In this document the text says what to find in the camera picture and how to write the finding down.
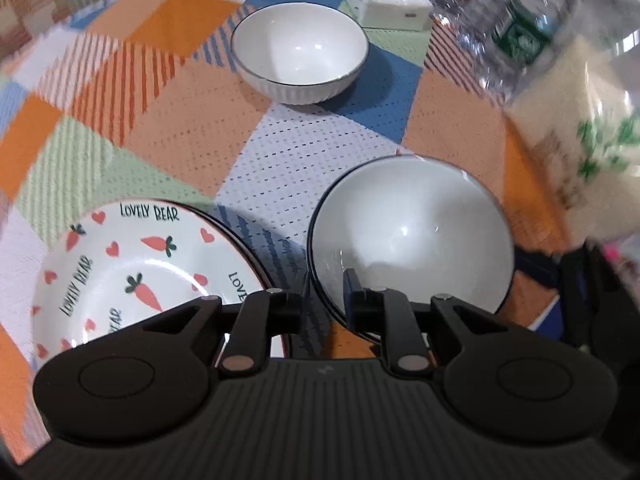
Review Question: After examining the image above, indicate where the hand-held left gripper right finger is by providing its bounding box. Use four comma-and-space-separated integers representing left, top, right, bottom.
344, 269, 512, 380

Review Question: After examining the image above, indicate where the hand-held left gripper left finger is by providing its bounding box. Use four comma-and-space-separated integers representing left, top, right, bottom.
142, 280, 307, 380

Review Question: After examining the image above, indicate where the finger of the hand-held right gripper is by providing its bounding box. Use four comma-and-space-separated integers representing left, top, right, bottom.
514, 244, 566, 290

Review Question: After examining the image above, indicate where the white plate with carrot print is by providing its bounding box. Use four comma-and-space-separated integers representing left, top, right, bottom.
32, 200, 293, 362

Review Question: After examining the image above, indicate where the blue card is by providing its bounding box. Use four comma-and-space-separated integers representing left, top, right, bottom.
527, 294, 562, 332

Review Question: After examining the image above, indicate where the clear bag of rice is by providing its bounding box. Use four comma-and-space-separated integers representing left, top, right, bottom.
502, 35, 640, 243

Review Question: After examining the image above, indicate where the patchwork tablecloth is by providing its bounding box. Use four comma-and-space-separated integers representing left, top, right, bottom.
0, 0, 601, 466

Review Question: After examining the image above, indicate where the water bottle with green label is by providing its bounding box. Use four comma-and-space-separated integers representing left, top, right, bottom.
457, 0, 593, 103

